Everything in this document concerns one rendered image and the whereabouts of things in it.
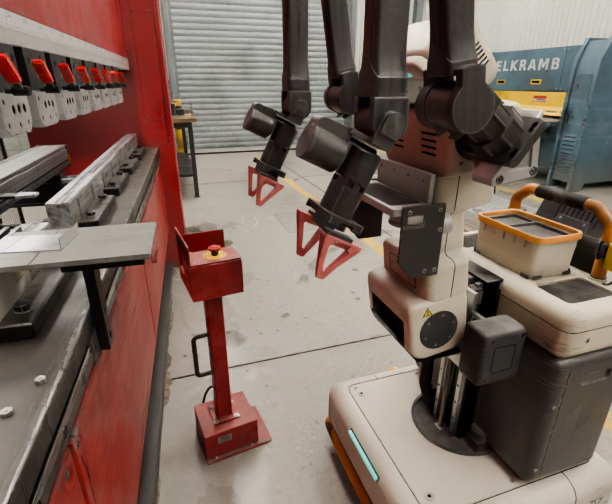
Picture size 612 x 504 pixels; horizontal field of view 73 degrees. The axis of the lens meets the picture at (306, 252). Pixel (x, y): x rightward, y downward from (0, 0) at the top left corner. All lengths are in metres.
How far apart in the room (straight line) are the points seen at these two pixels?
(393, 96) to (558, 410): 0.87
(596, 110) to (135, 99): 5.00
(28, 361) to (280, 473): 1.07
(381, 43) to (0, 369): 0.73
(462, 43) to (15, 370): 0.82
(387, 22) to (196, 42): 7.64
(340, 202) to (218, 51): 7.68
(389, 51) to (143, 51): 2.41
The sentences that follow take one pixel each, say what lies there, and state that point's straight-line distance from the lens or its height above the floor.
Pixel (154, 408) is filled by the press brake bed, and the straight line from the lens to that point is 1.89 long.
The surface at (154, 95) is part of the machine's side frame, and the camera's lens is 2.95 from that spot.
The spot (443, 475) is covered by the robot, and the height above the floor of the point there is 0.28.
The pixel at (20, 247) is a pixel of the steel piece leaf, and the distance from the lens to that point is 0.88.
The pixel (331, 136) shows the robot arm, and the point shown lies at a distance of 0.62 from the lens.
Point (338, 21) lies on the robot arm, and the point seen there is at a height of 1.40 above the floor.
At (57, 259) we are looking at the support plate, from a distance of 0.79.
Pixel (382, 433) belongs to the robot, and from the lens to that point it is 1.39.
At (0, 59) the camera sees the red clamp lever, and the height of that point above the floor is 1.31.
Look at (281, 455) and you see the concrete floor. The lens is 1.69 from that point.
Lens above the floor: 1.27
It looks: 22 degrees down
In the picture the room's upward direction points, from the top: straight up
